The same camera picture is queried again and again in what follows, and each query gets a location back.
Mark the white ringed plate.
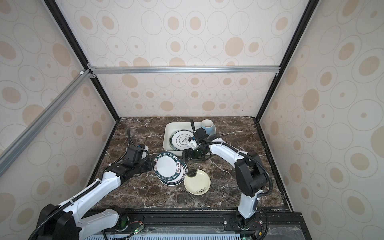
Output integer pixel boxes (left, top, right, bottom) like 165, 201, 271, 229
169, 130, 194, 151

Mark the blue mug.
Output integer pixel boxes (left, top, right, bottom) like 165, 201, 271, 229
202, 120, 216, 135

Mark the green rimmed white plate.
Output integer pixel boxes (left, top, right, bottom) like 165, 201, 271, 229
154, 152, 181, 181

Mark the cream yellow small plate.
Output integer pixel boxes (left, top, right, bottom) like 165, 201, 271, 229
184, 170, 211, 196

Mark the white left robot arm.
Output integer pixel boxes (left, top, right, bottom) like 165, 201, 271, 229
29, 145, 153, 240

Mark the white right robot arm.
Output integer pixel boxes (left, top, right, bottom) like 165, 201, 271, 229
183, 135, 273, 230

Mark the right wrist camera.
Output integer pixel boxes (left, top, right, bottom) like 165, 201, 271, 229
188, 128, 209, 150

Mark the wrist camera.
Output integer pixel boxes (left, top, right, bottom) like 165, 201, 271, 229
131, 145, 149, 161
188, 128, 209, 150

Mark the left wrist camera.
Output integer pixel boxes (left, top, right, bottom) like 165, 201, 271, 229
131, 145, 149, 161

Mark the aluminium rail back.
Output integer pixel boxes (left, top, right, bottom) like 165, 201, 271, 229
91, 66, 280, 74

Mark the aluminium rail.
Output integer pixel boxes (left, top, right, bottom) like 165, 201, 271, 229
91, 66, 280, 74
1, 70, 91, 175

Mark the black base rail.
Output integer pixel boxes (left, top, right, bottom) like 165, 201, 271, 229
101, 207, 312, 240

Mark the aluminium rail left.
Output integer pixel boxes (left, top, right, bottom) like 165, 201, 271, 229
1, 70, 91, 175

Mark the black corner frame post left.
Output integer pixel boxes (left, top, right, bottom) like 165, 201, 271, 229
44, 0, 120, 122

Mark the black corner frame post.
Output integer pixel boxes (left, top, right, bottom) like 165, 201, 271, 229
44, 0, 120, 122
255, 0, 320, 123

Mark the black corner frame post right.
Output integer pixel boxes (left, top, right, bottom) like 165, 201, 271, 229
255, 0, 320, 123

